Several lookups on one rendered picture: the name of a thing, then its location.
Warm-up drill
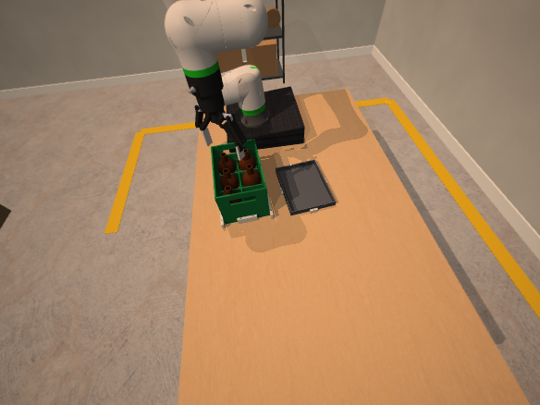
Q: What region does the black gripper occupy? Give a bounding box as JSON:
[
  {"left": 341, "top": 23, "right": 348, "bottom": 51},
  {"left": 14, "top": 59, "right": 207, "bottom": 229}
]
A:
[{"left": 195, "top": 91, "right": 247, "bottom": 160}]

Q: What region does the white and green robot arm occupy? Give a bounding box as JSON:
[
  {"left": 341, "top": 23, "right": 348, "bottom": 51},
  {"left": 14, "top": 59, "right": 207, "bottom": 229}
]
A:
[{"left": 163, "top": 0, "right": 270, "bottom": 128}]

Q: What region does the green bottle crate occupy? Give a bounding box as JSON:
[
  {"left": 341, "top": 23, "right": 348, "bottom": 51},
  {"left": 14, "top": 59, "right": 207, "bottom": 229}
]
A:
[{"left": 211, "top": 143, "right": 270, "bottom": 224}]

